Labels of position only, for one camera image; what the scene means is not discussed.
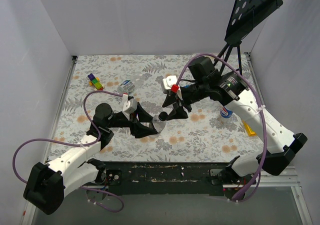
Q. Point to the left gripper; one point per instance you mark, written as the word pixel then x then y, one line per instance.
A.
pixel 134 120

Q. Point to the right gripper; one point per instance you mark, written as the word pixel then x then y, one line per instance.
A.
pixel 181 98

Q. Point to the black bottle cap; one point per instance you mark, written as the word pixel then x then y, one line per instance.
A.
pixel 163 116

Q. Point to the clear bottle silver label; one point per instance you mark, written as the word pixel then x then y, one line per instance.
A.
pixel 132 83

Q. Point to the blue label bottle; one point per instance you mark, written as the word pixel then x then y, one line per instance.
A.
pixel 225 113

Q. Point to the clear bottle black label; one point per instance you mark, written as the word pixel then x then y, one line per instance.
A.
pixel 157 125

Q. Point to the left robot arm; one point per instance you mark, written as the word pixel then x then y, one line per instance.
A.
pixel 48 184

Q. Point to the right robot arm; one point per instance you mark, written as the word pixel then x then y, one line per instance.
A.
pixel 235 95

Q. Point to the floral table cloth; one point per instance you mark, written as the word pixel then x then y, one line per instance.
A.
pixel 204 137

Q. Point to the black base beam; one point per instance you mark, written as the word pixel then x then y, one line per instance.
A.
pixel 162 178

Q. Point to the multicolour toy brick stack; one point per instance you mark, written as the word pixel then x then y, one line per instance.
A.
pixel 95 82

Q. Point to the yellow green toy brick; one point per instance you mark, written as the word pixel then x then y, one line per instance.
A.
pixel 248 129

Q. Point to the black music stand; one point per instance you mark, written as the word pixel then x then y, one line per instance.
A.
pixel 245 16

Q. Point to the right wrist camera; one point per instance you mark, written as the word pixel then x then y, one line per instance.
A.
pixel 169 84

